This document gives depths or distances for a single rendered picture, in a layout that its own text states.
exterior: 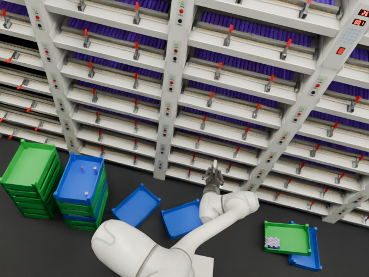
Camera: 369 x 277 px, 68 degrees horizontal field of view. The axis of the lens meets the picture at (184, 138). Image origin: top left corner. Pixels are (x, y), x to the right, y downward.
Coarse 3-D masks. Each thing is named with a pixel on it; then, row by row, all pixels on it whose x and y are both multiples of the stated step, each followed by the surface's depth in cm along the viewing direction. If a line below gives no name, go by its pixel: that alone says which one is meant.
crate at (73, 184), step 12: (72, 156) 169; (84, 156) 171; (72, 168) 170; (84, 168) 171; (60, 180) 158; (72, 180) 165; (84, 180) 166; (96, 180) 161; (60, 192) 159; (72, 192) 160; (84, 192) 161
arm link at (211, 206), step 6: (210, 192) 138; (204, 198) 135; (210, 198) 133; (216, 198) 132; (204, 204) 132; (210, 204) 130; (216, 204) 130; (204, 210) 129; (210, 210) 128; (216, 210) 129; (222, 210) 129; (204, 216) 128; (210, 216) 127; (216, 216) 128; (204, 222) 129
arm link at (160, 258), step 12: (156, 252) 83; (168, 252) 85; (180, 252) 89; (144, 264) 80; (156, 264) 80; (168, 264) 81; (180, 264) 84; (144, 276) 79; (156, 276) 77; (168, 276) 78; (180, 276) 81
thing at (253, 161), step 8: (176, 128) 188; (176, 136) 186; (184, 136) 186; (176, 144) 184; (184, 144) 185; (192, 144) 185; (200, 144) 185; (208, 144) 186; (216, 144) 186; (200, 152) 187; (208, 152) 184; (216, 152) 184; (224, 152) 184; (232, 152) 185; (240, 152) 185; (248, 152) 185; (232, 160) 186; (240, 160) 183; (248, 160) 183; (256, 160) 184
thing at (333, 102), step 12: (336, 84) 143; (348, 84) 143; (324, 96) 141; (336, 96) 140; (348, 96) 139; (360, 96) 133; (324, 108) 139; (336, 108) 139; (348, 108) 139; (360, 108) 140; (360, 120) 141
